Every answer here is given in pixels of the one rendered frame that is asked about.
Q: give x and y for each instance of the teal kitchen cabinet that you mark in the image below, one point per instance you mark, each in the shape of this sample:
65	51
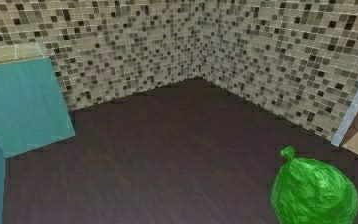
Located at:
23	106

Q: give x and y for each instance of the pale blue door frame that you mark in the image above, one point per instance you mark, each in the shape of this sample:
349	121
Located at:
352	110

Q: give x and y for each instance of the green tied garbage bag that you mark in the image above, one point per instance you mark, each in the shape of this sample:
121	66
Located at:
313	193

